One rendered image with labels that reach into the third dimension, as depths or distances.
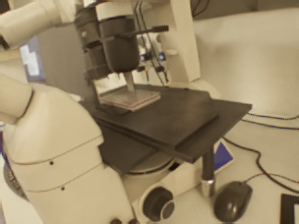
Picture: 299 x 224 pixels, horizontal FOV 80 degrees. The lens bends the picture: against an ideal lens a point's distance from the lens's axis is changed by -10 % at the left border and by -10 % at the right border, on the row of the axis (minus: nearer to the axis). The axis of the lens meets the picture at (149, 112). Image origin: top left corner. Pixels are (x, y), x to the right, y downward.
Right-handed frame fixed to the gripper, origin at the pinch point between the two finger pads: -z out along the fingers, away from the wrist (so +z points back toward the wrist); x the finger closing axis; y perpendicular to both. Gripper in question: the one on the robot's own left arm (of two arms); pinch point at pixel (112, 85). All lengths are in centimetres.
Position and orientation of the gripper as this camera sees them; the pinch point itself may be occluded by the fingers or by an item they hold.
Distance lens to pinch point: 50.1
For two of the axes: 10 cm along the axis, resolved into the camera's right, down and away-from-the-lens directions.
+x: 7.1, -3.6, 6.0
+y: -6.4, 0.3, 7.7
